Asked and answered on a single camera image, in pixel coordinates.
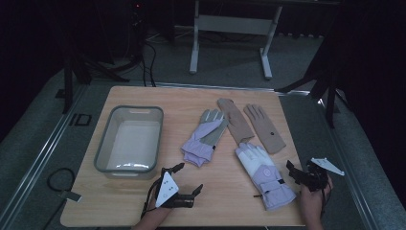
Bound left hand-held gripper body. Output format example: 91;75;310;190
154;171;196;209

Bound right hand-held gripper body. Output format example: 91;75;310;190
296;156;346;193

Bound purple and white ski glove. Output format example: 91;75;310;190
235;142;298;213

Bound purple ski glove grey palm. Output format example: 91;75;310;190
180;108;230;169

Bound beige knit glove with button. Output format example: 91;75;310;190
243;103;287;155

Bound grey plastic bin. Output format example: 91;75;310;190
93;104;165;180

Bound plain beige knit glove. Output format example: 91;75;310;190
216;97;256;146

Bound person's left hand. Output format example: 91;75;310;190
147;195;174;221

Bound person's right hand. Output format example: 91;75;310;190
298;176;334;222

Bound black tripod stand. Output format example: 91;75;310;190
61;52;131;115
275;30;342;129

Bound grey tape piece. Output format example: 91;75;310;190
60;190;83;203

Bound left hand-held gripper cable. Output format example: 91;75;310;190
141;167;166;219

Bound hand-held gripper cable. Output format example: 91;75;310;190
320;180;333;219
141;167;166;219

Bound right hand-held gripper cable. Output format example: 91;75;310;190
320;180;333;219

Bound metal floor rail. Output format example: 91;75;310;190
0;83;90;230
317;97;381;230

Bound black hanging cables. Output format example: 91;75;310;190
139;40;158;88

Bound black looped floor cable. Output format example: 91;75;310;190
46;167;77;194

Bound white metal desk frame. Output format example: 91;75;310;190
189;0;283;81

